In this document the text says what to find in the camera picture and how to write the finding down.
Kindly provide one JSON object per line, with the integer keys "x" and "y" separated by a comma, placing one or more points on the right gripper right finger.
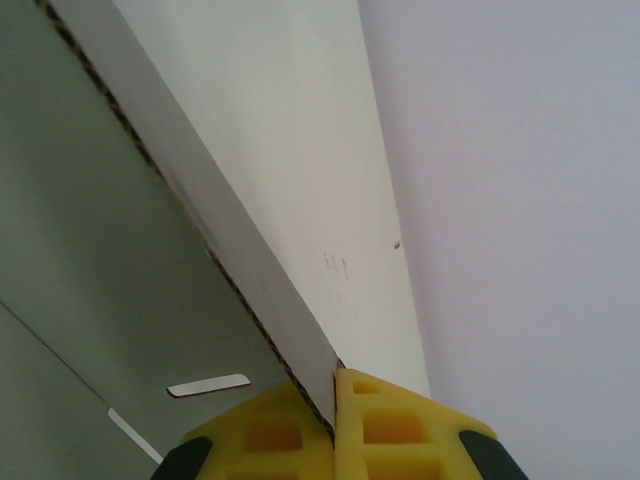
{"x": 435, "y": 425}

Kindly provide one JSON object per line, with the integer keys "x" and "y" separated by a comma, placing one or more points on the grey cloth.
{"x": 75, "y": 225}

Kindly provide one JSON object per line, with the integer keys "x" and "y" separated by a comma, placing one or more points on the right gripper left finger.
{"x": 235, "y": 420}

